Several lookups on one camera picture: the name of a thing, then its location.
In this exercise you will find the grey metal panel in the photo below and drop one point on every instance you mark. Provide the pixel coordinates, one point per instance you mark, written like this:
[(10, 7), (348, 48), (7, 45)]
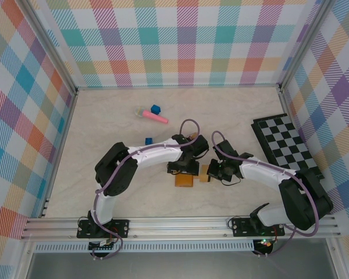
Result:
[(177, 267)]

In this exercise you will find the blue toy cube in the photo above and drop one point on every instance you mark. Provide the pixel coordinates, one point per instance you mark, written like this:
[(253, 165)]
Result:
[(156, 109), (149, 141)]

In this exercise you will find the black grey chessboard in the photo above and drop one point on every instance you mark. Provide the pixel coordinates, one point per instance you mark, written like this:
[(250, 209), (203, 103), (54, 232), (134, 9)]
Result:
[(282, 139)]

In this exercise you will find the wide aluminium base rail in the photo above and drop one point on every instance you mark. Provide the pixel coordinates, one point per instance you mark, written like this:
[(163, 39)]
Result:
[(177, 228)]

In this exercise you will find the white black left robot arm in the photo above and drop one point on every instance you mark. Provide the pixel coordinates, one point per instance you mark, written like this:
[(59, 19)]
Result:
[(151, 155)]

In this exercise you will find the small circuit board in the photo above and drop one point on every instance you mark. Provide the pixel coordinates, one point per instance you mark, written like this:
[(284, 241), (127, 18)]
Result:
[(103, 245), (266, 243)]

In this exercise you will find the aluminium frame post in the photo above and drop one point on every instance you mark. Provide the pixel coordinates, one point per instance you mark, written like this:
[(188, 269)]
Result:
[(305, 43), (51, 48)]

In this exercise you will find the tan gold credit card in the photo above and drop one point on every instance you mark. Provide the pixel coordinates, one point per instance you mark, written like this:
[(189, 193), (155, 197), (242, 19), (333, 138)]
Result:
[(193, 135)]

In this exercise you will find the orange wooden box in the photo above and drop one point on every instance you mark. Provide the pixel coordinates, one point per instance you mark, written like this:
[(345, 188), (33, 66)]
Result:
[(184, 181)]

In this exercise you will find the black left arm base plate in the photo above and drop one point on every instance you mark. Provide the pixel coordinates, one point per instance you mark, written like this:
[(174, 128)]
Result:
[(120, 228)]

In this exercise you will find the pink toy microphone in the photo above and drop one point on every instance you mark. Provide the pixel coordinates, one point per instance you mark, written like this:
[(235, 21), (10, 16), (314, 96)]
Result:
[(155, 117)]

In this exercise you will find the thin aluminium cross rail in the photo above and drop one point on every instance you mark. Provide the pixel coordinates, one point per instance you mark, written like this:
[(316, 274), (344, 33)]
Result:
[(177, 86)]

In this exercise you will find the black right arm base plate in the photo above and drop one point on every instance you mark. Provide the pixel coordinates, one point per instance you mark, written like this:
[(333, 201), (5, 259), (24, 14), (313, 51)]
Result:
[(241, 226)]

